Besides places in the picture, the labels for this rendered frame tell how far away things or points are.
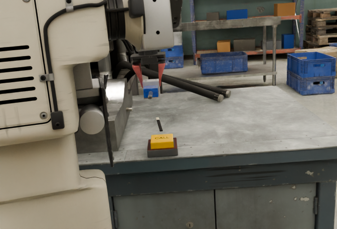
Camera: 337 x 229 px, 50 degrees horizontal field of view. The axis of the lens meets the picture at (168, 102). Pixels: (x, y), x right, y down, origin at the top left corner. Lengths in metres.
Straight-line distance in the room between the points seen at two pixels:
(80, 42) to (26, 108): 0.11
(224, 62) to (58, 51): 4.33
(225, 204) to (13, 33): 0.78
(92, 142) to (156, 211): 0.27
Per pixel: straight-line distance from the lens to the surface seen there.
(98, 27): 0.51
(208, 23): 4.52
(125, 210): 1.10
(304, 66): 4.58
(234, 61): 4.79
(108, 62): 1.73
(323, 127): 1.16
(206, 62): 4.76
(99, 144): 1.03
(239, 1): 7.68
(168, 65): 6.80
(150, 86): 1.08
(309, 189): 1.14
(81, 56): 0.50
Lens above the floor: 1.18
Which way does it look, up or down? 15 degrees down
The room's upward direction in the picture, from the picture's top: 4 degrees counter-clockwise
